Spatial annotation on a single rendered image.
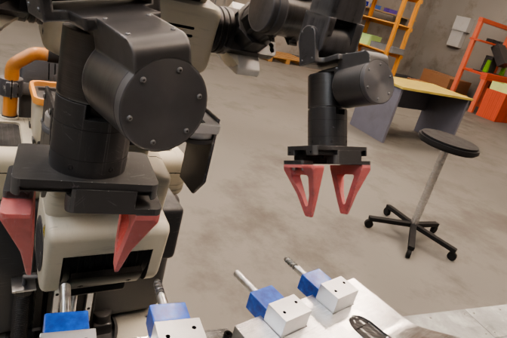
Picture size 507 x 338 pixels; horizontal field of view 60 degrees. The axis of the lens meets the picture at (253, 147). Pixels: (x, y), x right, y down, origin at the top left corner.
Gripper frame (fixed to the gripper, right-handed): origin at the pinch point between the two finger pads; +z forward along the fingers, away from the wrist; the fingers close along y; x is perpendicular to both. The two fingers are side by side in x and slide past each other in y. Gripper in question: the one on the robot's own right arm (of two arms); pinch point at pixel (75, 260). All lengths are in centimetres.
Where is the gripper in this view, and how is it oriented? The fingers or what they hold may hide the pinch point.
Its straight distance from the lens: 41.3
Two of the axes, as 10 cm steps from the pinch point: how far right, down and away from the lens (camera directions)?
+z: -2.4, 9.2, 3.1
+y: 9.0, 0.9, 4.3
